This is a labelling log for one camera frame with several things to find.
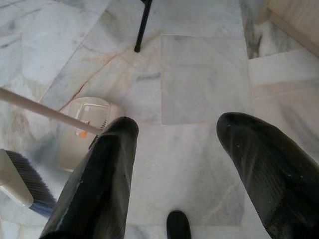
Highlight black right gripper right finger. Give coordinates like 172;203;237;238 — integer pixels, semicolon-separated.
216;112;319;239

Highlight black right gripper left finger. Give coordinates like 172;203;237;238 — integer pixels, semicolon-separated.
39;116;140;239

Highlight beige long-handled dustpan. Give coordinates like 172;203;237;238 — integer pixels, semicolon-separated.
0;87;127;172

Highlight beige broom blue bristles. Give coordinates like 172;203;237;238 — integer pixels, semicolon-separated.
0;148;57;219

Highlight black robot right foot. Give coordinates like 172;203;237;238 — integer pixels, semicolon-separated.
166;210;192;239

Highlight pale wooden board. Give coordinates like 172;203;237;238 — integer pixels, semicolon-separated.
256;0;319;50

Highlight black folding chair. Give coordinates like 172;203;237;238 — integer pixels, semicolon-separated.
134;0;153;53

